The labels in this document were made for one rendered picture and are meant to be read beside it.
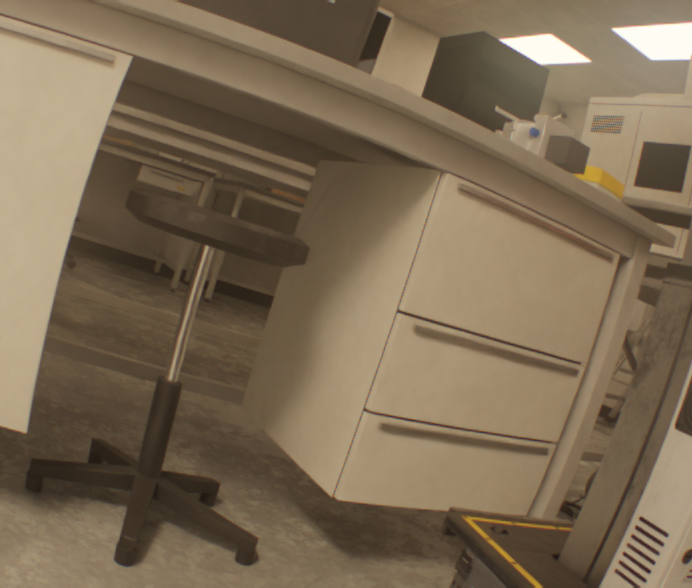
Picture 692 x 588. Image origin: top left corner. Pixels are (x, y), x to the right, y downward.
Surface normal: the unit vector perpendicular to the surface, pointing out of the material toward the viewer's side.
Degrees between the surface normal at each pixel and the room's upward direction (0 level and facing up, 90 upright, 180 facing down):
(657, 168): 90
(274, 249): 90
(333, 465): 90
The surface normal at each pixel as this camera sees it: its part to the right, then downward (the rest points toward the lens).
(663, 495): -0.91, -0.29
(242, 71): 0.44, 0.17
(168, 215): -0.25, -0.05
